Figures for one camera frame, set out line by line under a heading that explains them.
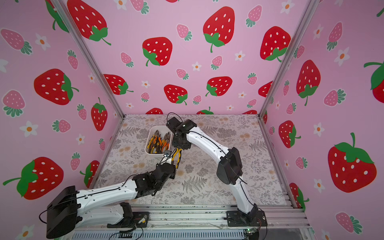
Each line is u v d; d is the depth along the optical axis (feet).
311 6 2.25
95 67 2.97
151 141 3.29
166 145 3.29
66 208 1.33
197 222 2.41
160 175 1.92
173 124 2.21
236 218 2.43
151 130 3.42
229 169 1.76
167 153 2.26
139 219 2.35
